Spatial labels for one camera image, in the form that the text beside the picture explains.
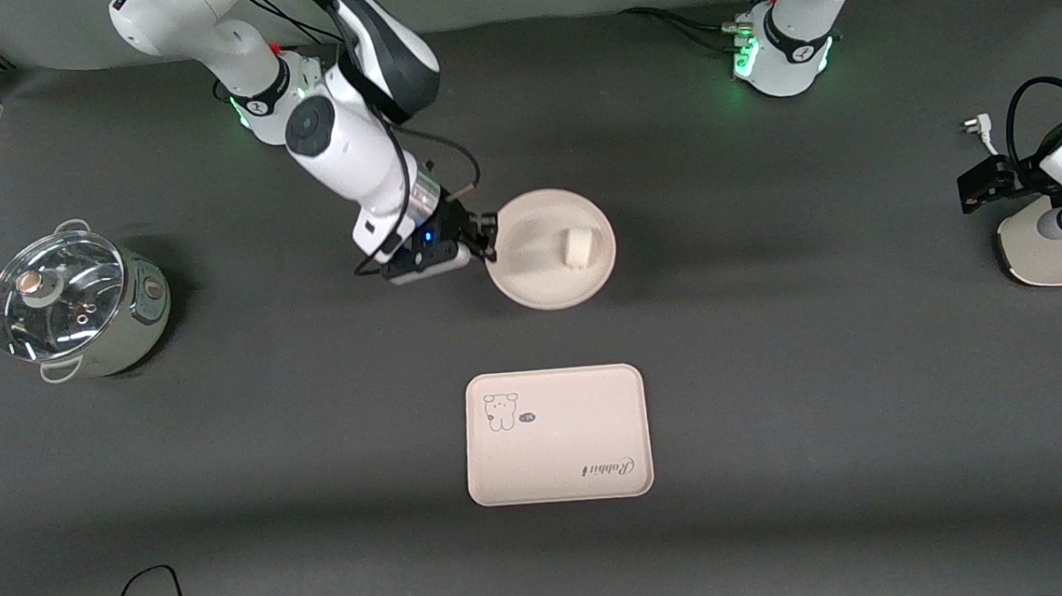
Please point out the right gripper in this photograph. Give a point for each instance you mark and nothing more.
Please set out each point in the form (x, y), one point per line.
(451, 224)

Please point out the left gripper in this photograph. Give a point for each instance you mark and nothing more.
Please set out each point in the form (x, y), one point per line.
(1000, 181)

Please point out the round cream plate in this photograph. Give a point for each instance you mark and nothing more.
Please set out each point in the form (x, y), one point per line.
(539, 279)

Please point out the white steamed bun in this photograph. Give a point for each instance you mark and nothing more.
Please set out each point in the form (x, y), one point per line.
(579, 248)

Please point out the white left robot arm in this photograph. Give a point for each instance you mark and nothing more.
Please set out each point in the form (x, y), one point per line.
(794, 55)

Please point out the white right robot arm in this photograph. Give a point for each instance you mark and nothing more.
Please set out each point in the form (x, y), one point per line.
(343, 152)

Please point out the cream tray with rabbit print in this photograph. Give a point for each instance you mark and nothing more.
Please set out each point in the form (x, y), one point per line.
(560, 446)

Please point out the white toaster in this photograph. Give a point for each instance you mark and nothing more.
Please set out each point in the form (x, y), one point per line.
(1051, 252)

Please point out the dark grey table mat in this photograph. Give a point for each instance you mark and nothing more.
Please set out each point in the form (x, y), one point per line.
(316, 425)

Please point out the glass pot lid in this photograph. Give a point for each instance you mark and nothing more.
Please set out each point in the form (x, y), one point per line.
(75, 325)

